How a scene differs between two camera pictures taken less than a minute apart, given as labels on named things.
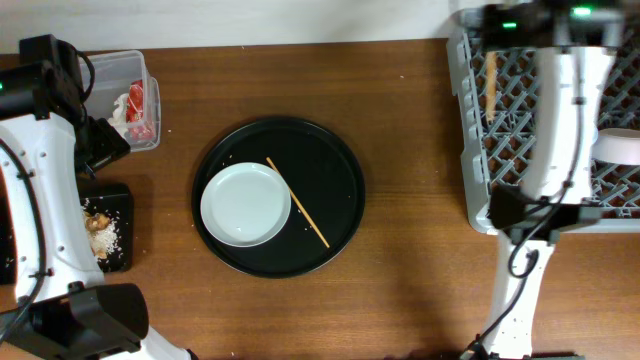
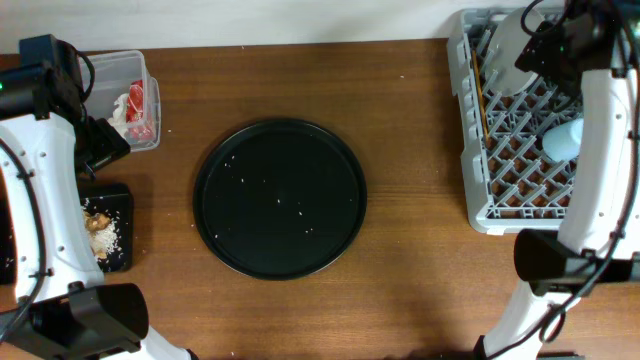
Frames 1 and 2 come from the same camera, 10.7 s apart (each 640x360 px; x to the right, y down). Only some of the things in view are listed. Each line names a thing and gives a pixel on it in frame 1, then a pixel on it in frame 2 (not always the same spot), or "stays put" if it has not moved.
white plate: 245,204 → 506,43
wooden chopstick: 491,85 → 481,98
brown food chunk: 96,222 stays put
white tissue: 119,117 stays put
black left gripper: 111,147 stays put
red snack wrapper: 140,130 stays put
